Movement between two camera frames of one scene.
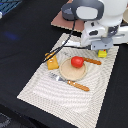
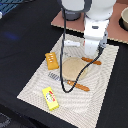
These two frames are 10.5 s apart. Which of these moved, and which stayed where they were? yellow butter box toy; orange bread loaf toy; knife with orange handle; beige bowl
Moved: yellow butter box toy
Stayed: knife with orange handle; beige bowl; orange bread loaf toy
